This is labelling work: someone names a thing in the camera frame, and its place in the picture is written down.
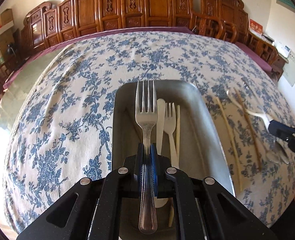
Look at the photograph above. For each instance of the white plastic fork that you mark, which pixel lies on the white plastic fork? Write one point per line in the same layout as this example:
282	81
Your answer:
170	125

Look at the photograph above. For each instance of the blue floral tablecloth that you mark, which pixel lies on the blue floral tablecloth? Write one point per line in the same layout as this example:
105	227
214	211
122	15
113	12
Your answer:
62	105

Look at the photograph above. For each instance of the brown wooden chopstick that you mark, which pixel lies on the brown wooden chopstick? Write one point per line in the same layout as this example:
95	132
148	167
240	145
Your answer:
246	123

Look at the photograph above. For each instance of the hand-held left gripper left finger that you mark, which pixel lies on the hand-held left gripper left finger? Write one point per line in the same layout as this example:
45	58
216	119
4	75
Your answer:
140	160

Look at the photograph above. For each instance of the square purple seat cushion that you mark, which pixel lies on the square purple seat cushion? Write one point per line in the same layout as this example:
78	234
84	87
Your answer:
255	56

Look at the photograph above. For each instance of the grey wall panel box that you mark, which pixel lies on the grey wall panel box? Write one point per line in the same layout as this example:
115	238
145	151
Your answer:
287	2

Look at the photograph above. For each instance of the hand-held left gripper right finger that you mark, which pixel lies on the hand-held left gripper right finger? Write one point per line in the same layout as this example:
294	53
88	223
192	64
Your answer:
153	160

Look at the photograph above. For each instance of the carved wooden armchair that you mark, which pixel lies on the carved wooden armchair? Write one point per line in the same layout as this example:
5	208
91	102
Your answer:
227	10

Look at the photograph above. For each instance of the metal fork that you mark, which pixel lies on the metal fork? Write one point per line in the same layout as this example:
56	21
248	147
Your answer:
146	115

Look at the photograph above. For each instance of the red desk calendar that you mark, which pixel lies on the red desk calendar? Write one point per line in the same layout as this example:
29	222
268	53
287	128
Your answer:
255	27

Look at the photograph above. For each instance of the tissue box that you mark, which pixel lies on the tissue box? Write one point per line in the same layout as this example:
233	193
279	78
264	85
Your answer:
268	38

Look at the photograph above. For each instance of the brown cardboard box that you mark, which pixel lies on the brown cardboard box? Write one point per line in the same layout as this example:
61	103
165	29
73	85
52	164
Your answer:
5	18

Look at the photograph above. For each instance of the white plastic knife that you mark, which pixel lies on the white plastic knife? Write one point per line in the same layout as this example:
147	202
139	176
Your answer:
161	120

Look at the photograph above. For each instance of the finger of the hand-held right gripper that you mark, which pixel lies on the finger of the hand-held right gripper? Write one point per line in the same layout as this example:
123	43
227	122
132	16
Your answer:
277	125
278	135

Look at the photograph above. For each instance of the wooden side table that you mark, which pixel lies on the wooden side table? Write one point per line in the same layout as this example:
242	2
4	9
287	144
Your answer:
281	60

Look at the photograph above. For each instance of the rectangular metal tray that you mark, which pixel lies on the rectangular metal tray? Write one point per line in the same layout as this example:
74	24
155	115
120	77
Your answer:
200	142

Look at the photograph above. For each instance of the white desk device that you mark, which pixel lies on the white desk device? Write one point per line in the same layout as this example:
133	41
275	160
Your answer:
283	49

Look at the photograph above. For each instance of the black desk lamp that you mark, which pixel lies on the black desk lamp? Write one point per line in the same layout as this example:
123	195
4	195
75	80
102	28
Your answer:
11	49

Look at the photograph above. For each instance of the carved wooden sofa bench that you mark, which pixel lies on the carved wooden sofa bench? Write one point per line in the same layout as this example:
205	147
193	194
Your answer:
137	5

